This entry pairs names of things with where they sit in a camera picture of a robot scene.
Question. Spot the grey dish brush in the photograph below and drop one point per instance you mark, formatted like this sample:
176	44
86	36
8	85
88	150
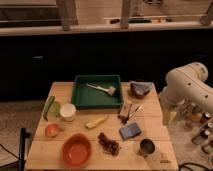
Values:
110	91

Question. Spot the metal cup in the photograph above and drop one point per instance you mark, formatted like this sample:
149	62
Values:
147	147

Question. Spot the blue sponge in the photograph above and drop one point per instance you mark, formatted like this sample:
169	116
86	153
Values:
130	131

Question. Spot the orange plastic bowl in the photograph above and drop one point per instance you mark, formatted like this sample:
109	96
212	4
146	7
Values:
76	151

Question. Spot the dark purple grape bunch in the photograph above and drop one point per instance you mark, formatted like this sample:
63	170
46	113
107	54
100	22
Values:
109	146

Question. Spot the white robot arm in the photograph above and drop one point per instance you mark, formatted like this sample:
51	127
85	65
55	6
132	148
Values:
186	83

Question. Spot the green plastic tray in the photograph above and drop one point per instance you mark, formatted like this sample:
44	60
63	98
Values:
85	97

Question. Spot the white paper cup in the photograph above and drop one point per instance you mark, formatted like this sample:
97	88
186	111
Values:
67	112

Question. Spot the pale green vegetable piece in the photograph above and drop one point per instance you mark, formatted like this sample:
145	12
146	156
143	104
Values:
55	108

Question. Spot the spice bottle rack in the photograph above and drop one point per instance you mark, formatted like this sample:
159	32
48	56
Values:
197	125

